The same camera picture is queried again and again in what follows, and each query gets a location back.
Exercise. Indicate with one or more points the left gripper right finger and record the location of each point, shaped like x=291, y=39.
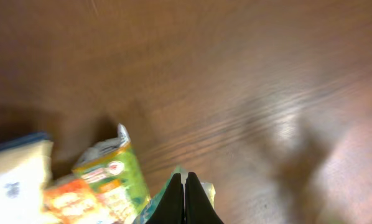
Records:
x=198, y=209

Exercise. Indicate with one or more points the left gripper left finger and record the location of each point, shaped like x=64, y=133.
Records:
x=170, y=209

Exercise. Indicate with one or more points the green snack tube packet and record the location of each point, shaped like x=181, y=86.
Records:
x=112, y=171

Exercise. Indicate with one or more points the orange small carton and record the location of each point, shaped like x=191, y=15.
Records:
x=75, y=203

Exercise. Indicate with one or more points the beige snack bag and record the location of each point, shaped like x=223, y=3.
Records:
x=25, y=170

